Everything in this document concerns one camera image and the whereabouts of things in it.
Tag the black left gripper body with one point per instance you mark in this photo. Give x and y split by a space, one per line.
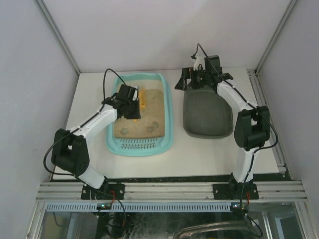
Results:
133 112

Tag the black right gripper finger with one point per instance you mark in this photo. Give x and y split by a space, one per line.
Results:
185 75
181 84

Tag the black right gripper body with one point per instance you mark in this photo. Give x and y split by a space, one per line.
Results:
186 76

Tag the orange plastic litter scoop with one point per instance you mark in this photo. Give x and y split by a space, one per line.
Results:
142 100

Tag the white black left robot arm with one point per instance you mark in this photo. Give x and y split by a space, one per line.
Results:
70 148

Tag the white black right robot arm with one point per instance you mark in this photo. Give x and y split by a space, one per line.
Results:
252 128

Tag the teal plastic litter box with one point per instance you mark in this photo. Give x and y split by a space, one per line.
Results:
139 142

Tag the dark grey plastic bin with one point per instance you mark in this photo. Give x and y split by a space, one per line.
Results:
206 115

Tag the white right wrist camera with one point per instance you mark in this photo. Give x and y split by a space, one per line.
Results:
199 62

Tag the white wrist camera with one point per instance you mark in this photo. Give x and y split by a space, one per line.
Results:
199 62
136 92

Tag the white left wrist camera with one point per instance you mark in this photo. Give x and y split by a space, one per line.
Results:
136 92

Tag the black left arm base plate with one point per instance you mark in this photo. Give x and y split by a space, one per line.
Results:
103 191

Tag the aluminium mounting rail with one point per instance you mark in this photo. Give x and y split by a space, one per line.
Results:
271 191

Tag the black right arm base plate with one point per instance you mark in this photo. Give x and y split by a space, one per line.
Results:
227 192

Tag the blue slotted cable duct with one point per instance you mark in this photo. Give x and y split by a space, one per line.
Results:
130 207

